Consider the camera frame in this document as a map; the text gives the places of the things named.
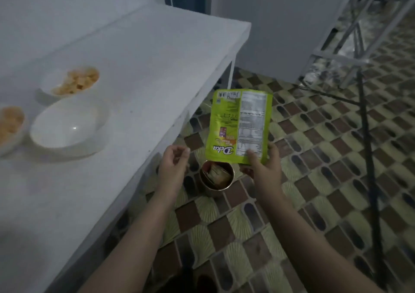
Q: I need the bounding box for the person's left hand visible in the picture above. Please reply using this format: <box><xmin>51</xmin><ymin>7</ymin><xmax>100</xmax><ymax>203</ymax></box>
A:
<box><xmin>156</xmin><ymin>146</ymin><xmax>191</xmax><ymax>203</ymax></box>

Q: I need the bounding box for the person's right hand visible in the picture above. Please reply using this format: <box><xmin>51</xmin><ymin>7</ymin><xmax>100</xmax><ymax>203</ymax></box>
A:
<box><xmin>241</xmin><ymin>142</ymin><xmax>285</xmax><ymax>207</ymax></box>

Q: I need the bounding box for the tall green snack bag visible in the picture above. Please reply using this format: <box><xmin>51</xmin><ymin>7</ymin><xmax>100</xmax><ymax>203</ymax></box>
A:
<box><xmin>205</xmin><ymin>89</ymin><xmax>274</xmax><ymax>167</ymax></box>

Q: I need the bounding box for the large white bowl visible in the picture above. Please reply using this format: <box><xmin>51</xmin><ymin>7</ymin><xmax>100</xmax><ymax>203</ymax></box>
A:
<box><xmin>29</xmin><ymin>98</ymin><xmax>109</xmax><ymax>158</ymax></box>

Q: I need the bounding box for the pile of yellow crackers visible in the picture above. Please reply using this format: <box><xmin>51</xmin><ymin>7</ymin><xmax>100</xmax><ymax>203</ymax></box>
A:
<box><xmin>53</xmin><ymin>69</ymin><xmax>100</xmax><ymax>97</ymax></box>
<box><xmin>0</xmin><ymin>107</ymin><xmax>25</xmax><ymax>145</ymax></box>

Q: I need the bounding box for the small white bowl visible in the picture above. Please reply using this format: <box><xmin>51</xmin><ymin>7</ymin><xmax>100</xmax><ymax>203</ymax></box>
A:
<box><xmin>38</xmin><ymin>67</ymin><xmax>100</xmax><ymax>103</ymax></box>
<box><xmin>0</xmin><ymin>105</ymin><xmax>27</xmax><ymax>156</ymax></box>

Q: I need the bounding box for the person's right forearm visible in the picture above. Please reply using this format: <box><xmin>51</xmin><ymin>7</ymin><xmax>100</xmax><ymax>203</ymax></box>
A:
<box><xmin>261</xmin><ymin>195</ymin><xmax>386</xmax><ymax>293</ymax></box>

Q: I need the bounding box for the person's left forearm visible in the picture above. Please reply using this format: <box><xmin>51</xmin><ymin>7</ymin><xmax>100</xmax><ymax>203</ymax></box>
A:
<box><xmin>77</xmin><ymin>192</ymin><xmax>179</xmax><ymax>293</ymax></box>

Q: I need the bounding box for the person's black shirt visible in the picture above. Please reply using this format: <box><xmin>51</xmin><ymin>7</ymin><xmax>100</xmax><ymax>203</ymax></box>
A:
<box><xmin>161</xmin><ymin>268</ymin><xmax>222</xmax><ymax>293</ymax></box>

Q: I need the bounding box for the black stand pole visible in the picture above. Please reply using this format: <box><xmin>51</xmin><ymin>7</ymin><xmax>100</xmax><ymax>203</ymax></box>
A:
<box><xmin>356</xmin><ymin>70</ymin><xmax>389</xmax><ymax>291</ymax></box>
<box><xmin>296</xmin><ymin>80</ymin><xmax>362</xmax><ymax>106</ymax></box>

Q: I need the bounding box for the white stand pole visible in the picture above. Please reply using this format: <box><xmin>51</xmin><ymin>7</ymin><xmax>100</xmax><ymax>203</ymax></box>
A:
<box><xmin>227</xmin><ymin>60</ymin><xmax>236</xmax><ymax>91</ymax></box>

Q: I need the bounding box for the white metal frame rack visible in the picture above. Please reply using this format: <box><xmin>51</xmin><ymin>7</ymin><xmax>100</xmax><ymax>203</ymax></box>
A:
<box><xmin>297</xmin><ymin>0</ymin><xmax>415</xmax><ymax>90</ymax></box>

